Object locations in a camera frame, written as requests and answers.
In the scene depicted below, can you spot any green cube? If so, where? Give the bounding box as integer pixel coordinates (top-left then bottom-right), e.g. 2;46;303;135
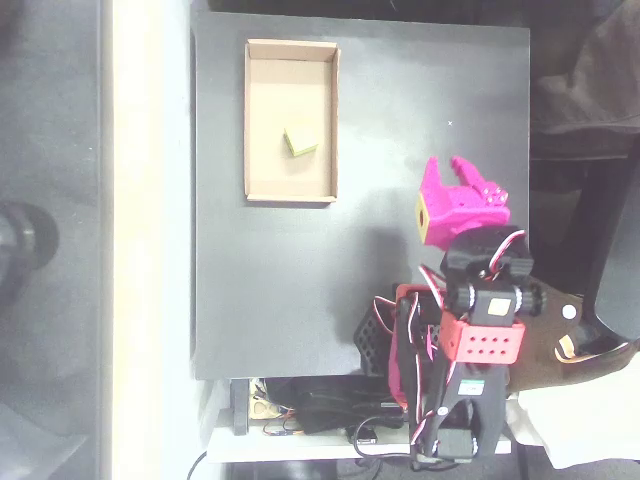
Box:
282;127;320;160

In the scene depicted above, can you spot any black perforated arm base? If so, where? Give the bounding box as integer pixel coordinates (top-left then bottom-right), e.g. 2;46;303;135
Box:
352;299;401;376

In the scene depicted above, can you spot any cardboard box tray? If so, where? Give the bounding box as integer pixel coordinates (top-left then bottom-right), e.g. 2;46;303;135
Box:
243;38;341;204

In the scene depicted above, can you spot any dark brown clothing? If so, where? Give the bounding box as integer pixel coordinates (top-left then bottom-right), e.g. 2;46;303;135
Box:
529;0;640;161

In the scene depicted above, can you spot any brown fabric bag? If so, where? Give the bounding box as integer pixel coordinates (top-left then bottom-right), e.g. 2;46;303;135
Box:
504;284;640;397

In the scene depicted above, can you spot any black office chair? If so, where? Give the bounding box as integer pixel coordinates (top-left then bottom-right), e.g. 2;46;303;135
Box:
564;154;640;346

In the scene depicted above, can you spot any black usb connector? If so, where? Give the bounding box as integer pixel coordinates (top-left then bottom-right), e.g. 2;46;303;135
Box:
347;424;379;446

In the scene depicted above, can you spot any white cloth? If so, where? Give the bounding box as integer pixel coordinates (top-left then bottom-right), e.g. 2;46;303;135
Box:
497;359;640;471

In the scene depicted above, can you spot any beige wooden piece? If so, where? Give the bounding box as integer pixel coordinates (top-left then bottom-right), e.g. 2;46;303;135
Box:
249;379;281;421

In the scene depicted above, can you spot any white shelf board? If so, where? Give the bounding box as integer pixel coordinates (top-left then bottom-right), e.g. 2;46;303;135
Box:
207;379;514;464

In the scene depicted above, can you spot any dark round cylinder object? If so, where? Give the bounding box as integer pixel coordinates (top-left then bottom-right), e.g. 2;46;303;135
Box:
0;199;61;301

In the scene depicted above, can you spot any black cable bundle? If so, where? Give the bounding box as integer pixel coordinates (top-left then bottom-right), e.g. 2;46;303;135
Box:
264;377;406;436

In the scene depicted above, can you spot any black power cable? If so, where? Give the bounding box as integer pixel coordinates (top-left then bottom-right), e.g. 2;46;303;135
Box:
187;449;209;480

